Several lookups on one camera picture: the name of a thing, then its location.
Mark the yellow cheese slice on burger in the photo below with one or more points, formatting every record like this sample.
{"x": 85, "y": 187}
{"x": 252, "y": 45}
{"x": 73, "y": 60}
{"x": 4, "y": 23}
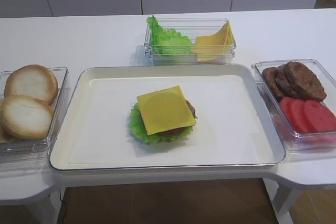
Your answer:
{"x": 165, "y": 110}

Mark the green lettuce leaf on burger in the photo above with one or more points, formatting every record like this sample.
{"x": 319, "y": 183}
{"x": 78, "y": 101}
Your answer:
{"x": 137, "y": 128}

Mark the green lettuce in bin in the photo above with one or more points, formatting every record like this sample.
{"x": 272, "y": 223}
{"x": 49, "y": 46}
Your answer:
{"x": 168, "y": 41}

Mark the clear bin lettuce and cheese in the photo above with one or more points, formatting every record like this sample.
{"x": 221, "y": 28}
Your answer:
{"x": 192, "y": 28}

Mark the yellow cheese slices in bin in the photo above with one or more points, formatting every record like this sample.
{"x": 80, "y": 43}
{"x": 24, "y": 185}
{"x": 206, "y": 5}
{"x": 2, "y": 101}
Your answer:
{"x": 210, "y": 47}

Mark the brown burger patty on burger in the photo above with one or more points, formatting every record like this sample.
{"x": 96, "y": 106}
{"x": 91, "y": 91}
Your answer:
{"x": 175, "y": 132}

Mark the white rectangular serving tray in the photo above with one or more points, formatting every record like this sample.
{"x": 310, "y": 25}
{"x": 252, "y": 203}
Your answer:
{"x": 233, "y": 128}

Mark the left brown patty in bin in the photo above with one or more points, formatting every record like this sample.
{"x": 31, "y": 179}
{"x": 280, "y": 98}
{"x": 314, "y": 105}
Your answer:
{"x": 269, "y": 76}

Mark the brown patty in bin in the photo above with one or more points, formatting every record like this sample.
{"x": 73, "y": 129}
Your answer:
{"x": 269, "y": 76}
{"x": 283, "y": 83}
{"x": 304, "y": 81}

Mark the middle brown patty in bin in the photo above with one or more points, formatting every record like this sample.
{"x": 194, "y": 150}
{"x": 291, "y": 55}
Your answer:
{"x": 283, "y": 83}

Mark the left red tomato slice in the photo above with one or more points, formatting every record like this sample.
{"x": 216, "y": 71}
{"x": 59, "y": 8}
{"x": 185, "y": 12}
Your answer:
{"x": 285, "y": 105}

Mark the red tomato slice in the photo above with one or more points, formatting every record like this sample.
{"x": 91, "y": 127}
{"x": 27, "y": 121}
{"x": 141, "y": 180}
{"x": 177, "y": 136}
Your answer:
{"x": 285, "y": 105}
{"x": 296, "y": 115}
{"x": 319, "y": 118}

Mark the middle red tomato slice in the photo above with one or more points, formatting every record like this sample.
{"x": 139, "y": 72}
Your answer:
{"x": 296, "y": 115}

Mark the rear bun half in bin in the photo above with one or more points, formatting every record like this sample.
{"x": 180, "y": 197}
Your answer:
{"x": 32, "y": 80}

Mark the bun half in bin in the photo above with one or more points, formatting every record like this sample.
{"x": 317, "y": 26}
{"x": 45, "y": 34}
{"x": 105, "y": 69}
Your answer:
{"x": 32, "y": 80}
{"x": 5, "y": 137}

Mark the clear bin patties and tomatoes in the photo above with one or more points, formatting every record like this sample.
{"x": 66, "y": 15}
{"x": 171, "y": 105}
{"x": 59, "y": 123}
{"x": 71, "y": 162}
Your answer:
{"x": 295, "y": 141}

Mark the clear bin with buns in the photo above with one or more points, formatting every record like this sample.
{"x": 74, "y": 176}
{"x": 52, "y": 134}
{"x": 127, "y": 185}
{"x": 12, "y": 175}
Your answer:
{"x": 22, "y": 149}

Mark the front brown patty in bin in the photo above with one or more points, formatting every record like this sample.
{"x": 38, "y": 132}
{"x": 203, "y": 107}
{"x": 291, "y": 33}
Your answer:
{"x": 304, "y": 81}

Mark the front red tomato slice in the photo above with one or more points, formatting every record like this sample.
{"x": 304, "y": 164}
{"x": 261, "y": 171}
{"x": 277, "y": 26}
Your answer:
{"x": 319, "y": 118}

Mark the lower bun half in bin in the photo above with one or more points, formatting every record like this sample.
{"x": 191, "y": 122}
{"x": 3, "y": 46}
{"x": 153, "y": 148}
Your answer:
{"x": 5, "y": 137}

